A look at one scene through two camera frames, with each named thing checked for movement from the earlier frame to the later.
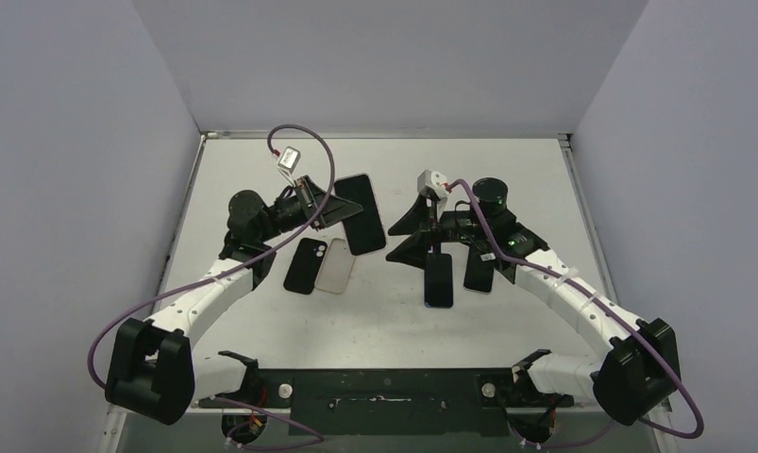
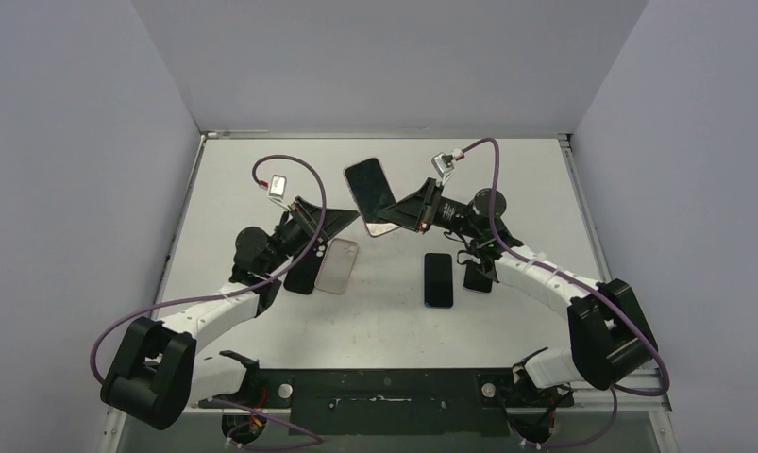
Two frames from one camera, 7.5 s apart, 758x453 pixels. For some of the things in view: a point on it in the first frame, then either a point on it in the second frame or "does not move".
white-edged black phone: [479, 273] does not move
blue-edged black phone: [438, 280] does not move
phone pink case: [363, 230] → [372, 192]
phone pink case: [336, 267] does not move
